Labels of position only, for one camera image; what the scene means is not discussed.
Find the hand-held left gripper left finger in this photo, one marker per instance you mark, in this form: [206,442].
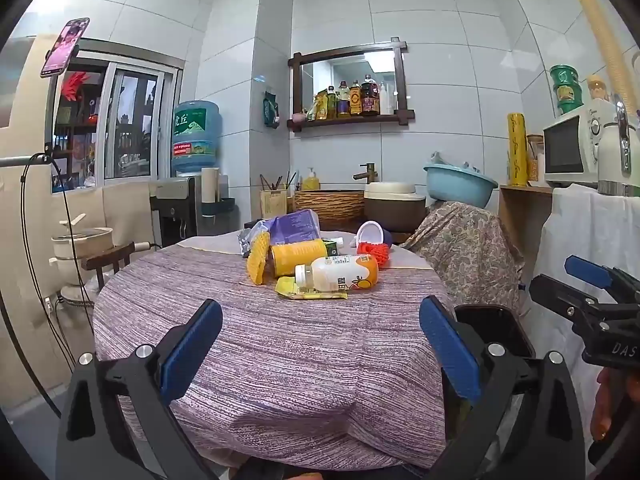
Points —
[192,345]

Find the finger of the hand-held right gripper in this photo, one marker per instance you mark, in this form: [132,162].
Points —
[560,295]
[587,270]

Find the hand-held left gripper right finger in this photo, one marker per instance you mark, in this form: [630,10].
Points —
[450,345]

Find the dark brown trash bin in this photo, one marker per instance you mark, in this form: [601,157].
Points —
[500,327]

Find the yellow wrapper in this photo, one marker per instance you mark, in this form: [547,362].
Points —
[289,287]

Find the silver foil wrapper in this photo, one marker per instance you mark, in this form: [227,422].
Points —
[245,242]

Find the red foam fruit net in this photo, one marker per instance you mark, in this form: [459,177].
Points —
[377,252]

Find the yellow drink can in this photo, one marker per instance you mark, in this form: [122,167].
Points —
[297,257]

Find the white and orange bottle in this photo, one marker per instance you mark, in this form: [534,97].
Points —
[335,270]

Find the white plastic cup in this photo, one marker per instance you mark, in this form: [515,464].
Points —
[369,234]

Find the small green carton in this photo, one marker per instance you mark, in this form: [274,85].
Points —
[331,247]

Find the purple snack packet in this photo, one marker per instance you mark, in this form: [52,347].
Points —
[295,227]

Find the person's right hand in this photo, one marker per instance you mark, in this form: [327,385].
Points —
[602,410]

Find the white cloth cover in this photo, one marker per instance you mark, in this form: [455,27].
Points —
[565,230]

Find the wooden cabinet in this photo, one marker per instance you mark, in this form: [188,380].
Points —
[520,220]

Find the paisley patterned cloth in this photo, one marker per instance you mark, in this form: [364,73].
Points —
[465,245]

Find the white electric kettle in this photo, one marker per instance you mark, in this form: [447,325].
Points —
[612,160]

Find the white microwave oven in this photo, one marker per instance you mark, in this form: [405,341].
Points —
[565,152]

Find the dark wooden chair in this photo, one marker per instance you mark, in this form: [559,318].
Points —
[107,259]

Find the glass jar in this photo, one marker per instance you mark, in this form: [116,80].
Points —
[535,160]

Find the yellow wrap roll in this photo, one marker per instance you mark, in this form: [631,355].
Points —
[517,150]

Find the black water dispenser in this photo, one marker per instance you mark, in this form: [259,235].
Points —
[175,205]

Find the beige cloth cover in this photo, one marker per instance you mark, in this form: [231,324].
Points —
[125,215]

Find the beige and brown cooker pot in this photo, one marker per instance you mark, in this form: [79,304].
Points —
[392,210]

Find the stacked cream cooking pots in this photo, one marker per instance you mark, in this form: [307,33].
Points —
[82,242]

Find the light blue plastic basin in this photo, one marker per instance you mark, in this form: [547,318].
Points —
[455,185]

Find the stack of white paper cups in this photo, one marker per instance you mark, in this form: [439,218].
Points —
[210,190]

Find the beige chopstick holder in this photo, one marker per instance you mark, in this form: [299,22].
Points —
[273,205]

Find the bunch of dark chopsticks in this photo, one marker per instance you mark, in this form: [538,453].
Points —
[265,182]

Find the grey rag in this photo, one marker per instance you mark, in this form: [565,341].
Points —
[440,157]

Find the woven wicker basket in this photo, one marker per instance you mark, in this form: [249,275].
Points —
[327,205]

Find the bronze faucet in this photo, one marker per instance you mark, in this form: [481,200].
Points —
[369,172]

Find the yellow soap dispenser bottle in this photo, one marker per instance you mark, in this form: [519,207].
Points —
[312,181]

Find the blue water jug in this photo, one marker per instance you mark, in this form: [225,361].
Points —
[195,135]

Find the tall stack of yellow cups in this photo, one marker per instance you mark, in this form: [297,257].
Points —
[602,45]

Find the sliding glass window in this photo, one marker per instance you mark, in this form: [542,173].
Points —
[130,125]

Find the small pink teapot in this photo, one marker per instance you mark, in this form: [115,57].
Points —
[299,117]

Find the white plastic bottle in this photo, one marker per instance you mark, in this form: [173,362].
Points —
[386,100]

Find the large dark sauce bottle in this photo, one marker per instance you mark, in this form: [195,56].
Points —
[370,97]

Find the yellow label sauce bottle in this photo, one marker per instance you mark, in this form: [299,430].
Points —
[355,100]

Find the green oil bottle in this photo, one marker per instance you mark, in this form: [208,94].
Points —
[331,105]

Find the yellow seasoning packet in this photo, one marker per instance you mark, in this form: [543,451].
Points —
[317,107]

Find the black phone stand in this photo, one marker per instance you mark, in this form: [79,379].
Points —
[48,110]

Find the wooden framed mirror shelf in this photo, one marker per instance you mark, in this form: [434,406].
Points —
[345,72]

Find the smartphone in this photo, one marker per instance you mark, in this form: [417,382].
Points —
[65,47]

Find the teal wall rack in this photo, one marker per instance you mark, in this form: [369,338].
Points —
[225,205]

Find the green wall packet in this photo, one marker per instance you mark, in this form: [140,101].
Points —
[271,110]

